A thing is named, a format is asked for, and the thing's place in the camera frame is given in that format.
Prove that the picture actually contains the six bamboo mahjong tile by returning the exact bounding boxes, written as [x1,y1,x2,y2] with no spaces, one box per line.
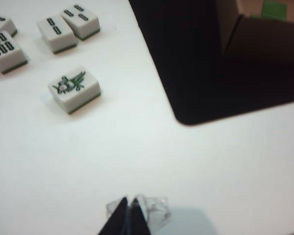
[0,31,29,74]

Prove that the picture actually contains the eight bamboo mahjong tile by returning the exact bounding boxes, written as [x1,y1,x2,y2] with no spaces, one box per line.
[0,14,18,38]

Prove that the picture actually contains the green-backed white mahjong tile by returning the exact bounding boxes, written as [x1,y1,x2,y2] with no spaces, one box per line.
[262,0,289,20]

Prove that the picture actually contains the three bamboo mahjong tile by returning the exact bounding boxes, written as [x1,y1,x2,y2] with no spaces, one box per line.
[60,4,100,41]

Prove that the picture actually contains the brown cardboard paper box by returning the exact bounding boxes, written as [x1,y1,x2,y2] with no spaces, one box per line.
[215,0,294,61]

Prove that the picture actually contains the two bamboo mahjong tile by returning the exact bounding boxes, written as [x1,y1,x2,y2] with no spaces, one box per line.
[36,17,78,54]

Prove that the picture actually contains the bird print mahjong tile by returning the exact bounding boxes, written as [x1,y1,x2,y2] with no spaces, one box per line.
[48,66,101,115]

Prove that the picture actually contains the black rectangular mat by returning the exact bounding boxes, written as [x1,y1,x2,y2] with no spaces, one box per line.
[128,0,294,126]

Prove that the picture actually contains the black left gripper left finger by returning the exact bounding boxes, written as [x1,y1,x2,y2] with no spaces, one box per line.
[98,196,129,235]

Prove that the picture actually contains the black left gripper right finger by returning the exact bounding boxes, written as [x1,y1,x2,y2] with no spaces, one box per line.
[129,193,172,235]

